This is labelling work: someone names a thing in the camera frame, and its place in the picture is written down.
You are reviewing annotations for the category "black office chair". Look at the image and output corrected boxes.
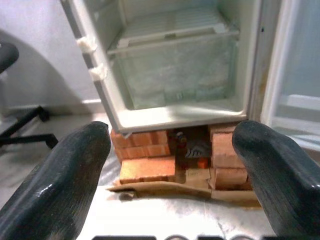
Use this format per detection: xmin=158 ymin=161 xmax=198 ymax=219
xmin=0 ymin=41 xmax=60 ymax=151

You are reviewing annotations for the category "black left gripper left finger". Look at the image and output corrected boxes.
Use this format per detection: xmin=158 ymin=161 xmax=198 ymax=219
xmin=0 ymin=120 xmax=112 ymax=240

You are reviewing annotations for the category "grey fridge body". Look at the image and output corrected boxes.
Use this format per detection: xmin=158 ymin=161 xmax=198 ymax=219
xmin=59 ymin=0 xmax=267 ymax=134

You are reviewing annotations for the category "white framed fridge shelf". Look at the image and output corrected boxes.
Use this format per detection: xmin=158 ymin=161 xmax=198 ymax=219
xmin=107 ymin=9 xmax=241 ymax=56

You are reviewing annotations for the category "silver fridge door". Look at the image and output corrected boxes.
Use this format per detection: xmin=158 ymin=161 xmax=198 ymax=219
xmin=259 ymin=0 xmax=320 ymax=152

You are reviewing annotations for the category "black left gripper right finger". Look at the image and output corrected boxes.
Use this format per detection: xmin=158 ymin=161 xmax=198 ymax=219
xmin=231 ymin=119 xmax=320 ymax=240

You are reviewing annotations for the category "clear fridge door bin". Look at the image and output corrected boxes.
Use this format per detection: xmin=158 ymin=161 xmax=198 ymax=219
xmin=271 ymin=92 xmax=320 ymax=151

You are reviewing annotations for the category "orange brick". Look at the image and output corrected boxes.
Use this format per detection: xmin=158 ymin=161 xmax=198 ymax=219
xmin=110 ymin=129 xmax=169 ymax=148
xmin=119 ymin=158 xmax=176 ymax=185
xmin=209 ymin=124 xmax=238 ymax=136
xmin=212 ymin=151 xmax=246 ymax=169
xmin=214 ymin=166 xmax=250 ymax=190
xmin=115 ymin=144 xmax=171 ymax=160
xmin=210 ymin=132 xmax=239 ymax=154

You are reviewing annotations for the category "clear plastic crisper drawer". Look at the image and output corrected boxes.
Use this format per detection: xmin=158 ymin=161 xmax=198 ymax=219
xmin=109 ymin=33 xmax=238 ymax=111

